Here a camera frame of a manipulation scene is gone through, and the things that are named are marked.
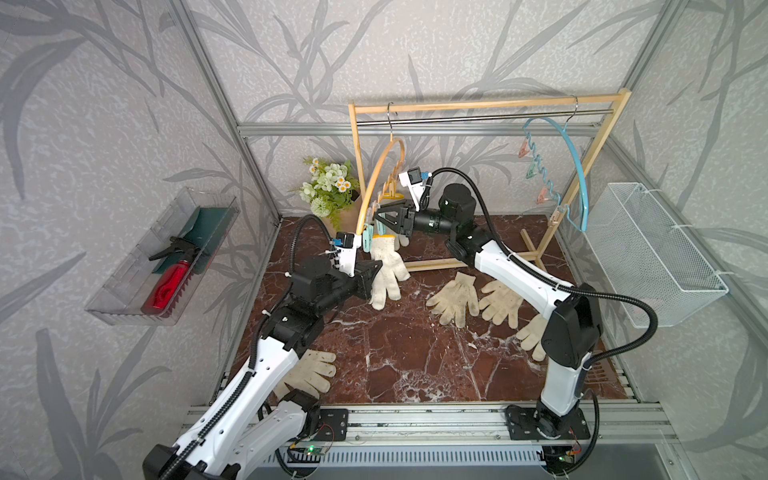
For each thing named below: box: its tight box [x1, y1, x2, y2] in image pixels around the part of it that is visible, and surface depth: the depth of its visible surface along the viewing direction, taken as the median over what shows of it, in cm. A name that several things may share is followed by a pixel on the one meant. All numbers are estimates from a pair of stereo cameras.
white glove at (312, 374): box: [273, 349, 337, 401], surface depth 84 cm
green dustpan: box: [152, 206, 228, 274], surface depth 68 cm
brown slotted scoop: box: [584, 344, 626, 395], surface depth 82 cm
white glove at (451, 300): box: [426, 271, 479, 328], surface depth 98 cm
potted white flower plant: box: [293, 156, 361, 235], surface depth 92 cm
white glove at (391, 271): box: [369, 234, 411, 311], surface depth 72 cm
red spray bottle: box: [141, 242, 195, 315], surface depth 61 cm
